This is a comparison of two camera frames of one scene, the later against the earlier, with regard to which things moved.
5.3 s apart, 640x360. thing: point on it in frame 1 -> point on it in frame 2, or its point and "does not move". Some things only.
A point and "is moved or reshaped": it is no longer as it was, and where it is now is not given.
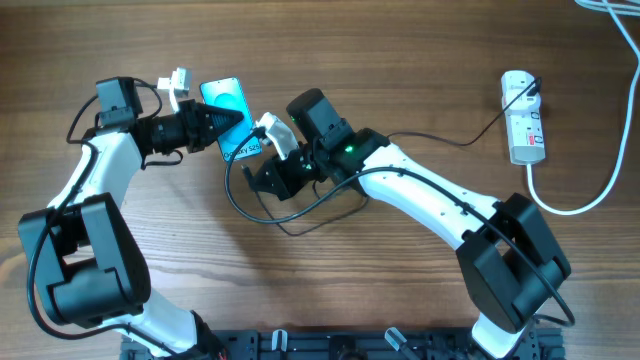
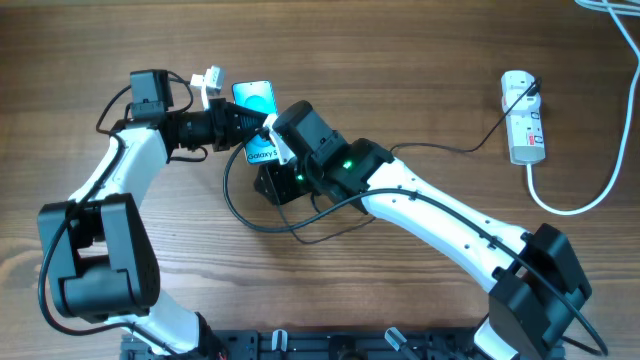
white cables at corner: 624,7 does not move
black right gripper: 285,185 does not move
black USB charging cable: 470,143 -> 415,147
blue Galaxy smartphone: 228,93 is moved or reshaped
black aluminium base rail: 352,344 does not move
